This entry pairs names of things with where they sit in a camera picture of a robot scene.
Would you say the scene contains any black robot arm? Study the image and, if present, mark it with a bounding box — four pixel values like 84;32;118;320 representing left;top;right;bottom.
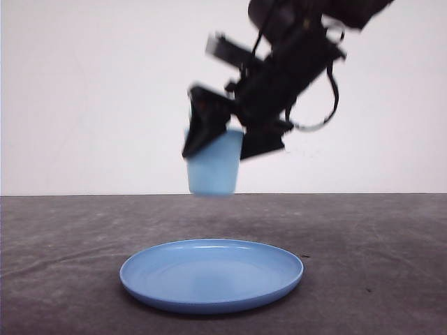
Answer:
182;0;388;159

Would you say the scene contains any light blue plastic cup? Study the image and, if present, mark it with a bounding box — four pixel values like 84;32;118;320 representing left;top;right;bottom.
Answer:
186;129;244;196

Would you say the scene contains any blue plastic plate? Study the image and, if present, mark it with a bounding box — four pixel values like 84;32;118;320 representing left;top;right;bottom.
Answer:
119;239;305;315

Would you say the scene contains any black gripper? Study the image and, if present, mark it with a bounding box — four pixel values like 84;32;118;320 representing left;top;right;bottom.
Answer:
182;24;346;160

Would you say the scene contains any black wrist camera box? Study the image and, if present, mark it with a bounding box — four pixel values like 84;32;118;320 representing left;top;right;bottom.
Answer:
205;35;263;70

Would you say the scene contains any black cable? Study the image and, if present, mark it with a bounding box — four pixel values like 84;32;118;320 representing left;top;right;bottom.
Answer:
284;66;340;133

